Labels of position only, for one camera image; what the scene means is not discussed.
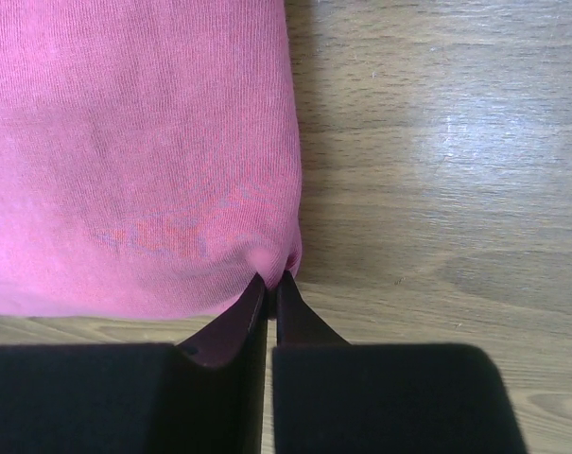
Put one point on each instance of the pink t-shirt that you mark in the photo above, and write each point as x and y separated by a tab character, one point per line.
150	161

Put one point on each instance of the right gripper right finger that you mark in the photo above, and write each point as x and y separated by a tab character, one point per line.
331	396

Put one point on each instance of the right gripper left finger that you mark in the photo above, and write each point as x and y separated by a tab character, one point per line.
203	395

